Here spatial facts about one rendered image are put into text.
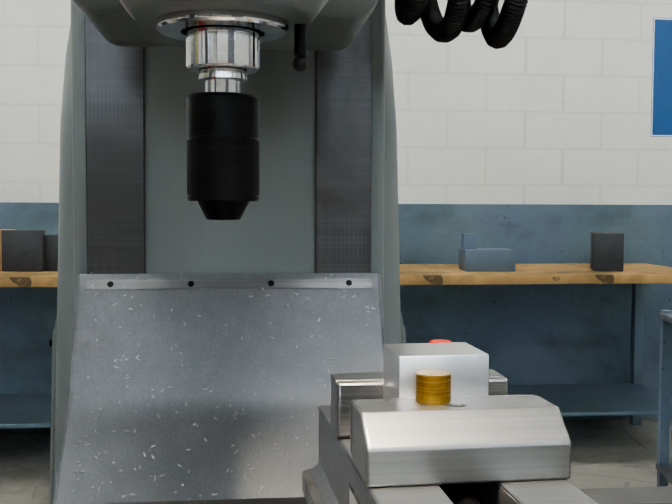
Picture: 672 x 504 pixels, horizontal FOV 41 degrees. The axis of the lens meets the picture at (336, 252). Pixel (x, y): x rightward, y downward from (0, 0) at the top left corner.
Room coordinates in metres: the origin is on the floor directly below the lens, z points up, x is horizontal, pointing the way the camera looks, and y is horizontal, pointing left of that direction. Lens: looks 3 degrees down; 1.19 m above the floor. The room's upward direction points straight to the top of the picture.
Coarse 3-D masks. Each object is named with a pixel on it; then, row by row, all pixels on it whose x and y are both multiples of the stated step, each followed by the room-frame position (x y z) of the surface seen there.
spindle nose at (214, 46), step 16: (192, 32) 0.57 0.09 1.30; (208, 32) 0.57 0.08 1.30; (224, 32) 0.57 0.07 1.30; (240, 32) 0.57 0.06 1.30; (256, 32) 0.58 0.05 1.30; (192, 48) 0.57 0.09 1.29; (208, 48) 0.57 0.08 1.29; (224, 48) 0.57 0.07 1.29; (240, 48) 0.57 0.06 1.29; (256, 48) 0.58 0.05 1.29; (192, 64) 0.57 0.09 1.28; (208, 64) 0.57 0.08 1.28; (224, 64) 0.57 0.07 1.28; (240, 64) 0.57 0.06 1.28; (256, 64) 0.58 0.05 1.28
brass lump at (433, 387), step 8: (416, 376) 0.56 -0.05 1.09; (424, 376) 0.55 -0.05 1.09; (432, 376) 0.55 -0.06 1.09; (440, 376) 0.55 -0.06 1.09; (448, 376) 0.55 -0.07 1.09; (416, 384) 0.56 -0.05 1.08; (424, 384) 0.55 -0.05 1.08; (432, 384) 0.55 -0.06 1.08; (440, 384) 0.55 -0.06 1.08; (448, 384) 0.55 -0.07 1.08; (416, 392) 0.56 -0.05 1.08; (424, 392) 0.55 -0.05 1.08; (432, 392) 0.55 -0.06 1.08; (440, 392) 0.55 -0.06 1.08; (448, 392) 0.55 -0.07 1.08; (416, 400) 0.56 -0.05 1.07; (424, 400) 0.55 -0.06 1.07; (432, 400) 0.55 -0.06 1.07; (440, 400) 0.55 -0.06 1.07; (448, 400) 0.55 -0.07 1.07
